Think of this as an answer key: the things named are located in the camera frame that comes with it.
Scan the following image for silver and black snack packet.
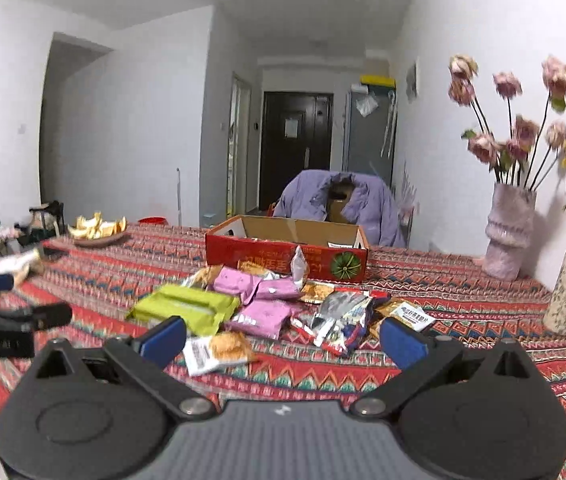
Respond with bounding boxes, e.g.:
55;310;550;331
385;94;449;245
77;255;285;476
310;291;375;356

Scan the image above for pink ribbed vase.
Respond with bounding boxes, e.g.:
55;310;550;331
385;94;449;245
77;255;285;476
482;182;538;281

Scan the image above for pink snack packet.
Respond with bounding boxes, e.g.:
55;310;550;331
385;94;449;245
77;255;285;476
225;300;304;341
212;266;264;306
253;276;303;302

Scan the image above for orange peels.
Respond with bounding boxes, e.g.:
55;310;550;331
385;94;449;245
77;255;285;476
68;212;128;241

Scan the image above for wall picture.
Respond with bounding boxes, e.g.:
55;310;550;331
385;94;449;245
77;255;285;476
405;60;420;103

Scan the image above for black entrance door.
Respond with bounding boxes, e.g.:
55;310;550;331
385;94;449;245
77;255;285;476
258;91;334;211

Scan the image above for brown packet with white label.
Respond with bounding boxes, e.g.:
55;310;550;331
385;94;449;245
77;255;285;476
370;297;437;335

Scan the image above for brown plate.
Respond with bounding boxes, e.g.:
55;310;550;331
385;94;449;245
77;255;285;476
70;230;131;248

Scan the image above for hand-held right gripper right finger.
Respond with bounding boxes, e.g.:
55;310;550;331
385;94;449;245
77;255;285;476
352;317;546;420

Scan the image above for clear plastic bag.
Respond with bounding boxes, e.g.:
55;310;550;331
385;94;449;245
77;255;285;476
355;92;379;117

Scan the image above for white interior door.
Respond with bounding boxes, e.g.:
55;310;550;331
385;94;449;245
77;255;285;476
228;72;253;216

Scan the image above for purple jacket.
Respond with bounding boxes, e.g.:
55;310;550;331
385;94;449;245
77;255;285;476
273;170;406;248

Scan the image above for red snack packet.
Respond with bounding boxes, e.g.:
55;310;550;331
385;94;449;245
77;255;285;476
335;287;389;306

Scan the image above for yellow-green snack packet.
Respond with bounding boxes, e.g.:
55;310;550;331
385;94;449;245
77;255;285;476
126;292;229;337
155;284;242;317

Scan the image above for grey refrigerator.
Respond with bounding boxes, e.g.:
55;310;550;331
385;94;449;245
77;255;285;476
342;82;396;181

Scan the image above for white silver snack packet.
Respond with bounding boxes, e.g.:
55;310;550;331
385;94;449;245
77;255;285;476
290;245;310;286

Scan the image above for white and orange snack packet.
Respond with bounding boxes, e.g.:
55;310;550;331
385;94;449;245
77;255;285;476
183;331;258;377

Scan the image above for red-edged snack packet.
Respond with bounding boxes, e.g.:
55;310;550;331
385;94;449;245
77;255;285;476
289;310;324;343

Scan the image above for dried pink flowers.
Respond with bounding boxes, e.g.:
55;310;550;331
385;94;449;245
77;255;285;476
448;54;566;191

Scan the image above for red cardboard box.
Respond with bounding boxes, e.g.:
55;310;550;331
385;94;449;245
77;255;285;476
205;215;370;283

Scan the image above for white work glove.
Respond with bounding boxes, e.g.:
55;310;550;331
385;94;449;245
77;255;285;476
0;250;45;286

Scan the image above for black folding chair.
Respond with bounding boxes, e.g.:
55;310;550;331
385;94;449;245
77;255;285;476
28;201;66;246

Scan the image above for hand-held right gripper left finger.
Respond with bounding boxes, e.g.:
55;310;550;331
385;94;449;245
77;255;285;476
22;316;216;422

